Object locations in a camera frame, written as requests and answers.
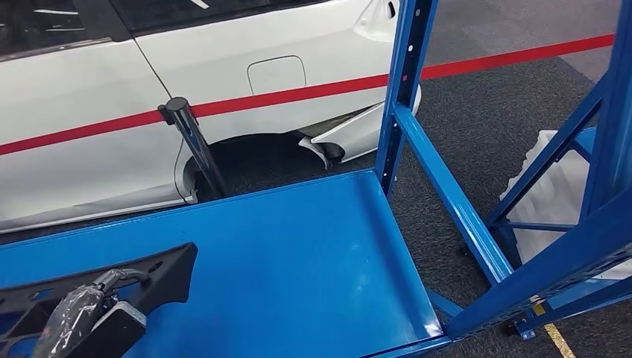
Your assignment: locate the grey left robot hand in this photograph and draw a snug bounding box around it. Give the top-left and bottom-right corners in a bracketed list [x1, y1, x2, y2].
[31, 268, 151, 358]

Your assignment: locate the black plastic bracket part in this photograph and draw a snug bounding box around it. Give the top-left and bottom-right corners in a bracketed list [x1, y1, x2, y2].
[0, 242, 198, 358]

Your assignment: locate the blue metal shelf rack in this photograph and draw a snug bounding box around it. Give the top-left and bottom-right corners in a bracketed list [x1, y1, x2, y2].
[486, 0, 632, 342]
[0, 0, 632, 358]

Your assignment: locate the white car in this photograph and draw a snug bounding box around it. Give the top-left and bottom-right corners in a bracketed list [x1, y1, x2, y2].
[0, 0, 423, 236]

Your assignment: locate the red barrier belt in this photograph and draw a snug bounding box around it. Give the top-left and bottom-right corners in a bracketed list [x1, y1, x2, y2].
[0, 33, 616, 157]

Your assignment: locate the white plastic crate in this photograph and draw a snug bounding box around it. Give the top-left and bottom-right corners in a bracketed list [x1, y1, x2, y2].
[499, 129, 632, 280]

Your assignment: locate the black stanchion post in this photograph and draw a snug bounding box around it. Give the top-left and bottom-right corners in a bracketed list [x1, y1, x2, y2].
[157, 96, 229, 198]

